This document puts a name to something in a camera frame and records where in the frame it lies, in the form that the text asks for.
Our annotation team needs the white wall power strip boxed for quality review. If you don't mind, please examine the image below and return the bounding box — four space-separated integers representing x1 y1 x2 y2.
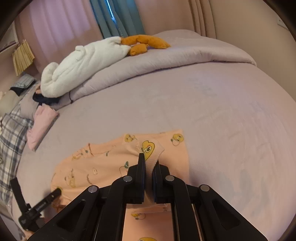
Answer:
276 16 288 30

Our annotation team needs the lilac quilted duvet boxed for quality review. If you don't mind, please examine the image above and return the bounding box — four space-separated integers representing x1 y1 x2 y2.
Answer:
19 29 258 119

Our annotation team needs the dark navy garment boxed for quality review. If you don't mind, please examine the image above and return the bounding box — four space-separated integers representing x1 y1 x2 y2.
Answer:
32 85 60 105

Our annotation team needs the teal curtain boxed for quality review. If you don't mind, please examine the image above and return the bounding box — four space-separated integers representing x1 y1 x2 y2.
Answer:
90 0 145 39

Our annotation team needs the peach cartoon print garment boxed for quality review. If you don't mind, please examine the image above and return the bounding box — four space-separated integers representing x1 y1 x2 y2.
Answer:
51 130 189 240

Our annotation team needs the pink sheer curtain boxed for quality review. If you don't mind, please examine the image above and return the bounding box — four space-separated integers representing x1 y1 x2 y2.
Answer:
15 1 103 73

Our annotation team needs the grey plaid pillow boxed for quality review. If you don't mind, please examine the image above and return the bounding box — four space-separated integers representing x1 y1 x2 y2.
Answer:
1 105 33 206

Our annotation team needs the lilac bed sheet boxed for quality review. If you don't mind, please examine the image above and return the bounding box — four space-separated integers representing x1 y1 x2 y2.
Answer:
17 62 295 240

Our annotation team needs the folded pink garment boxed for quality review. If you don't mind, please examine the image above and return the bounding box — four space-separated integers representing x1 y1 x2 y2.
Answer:
27 104 59 151

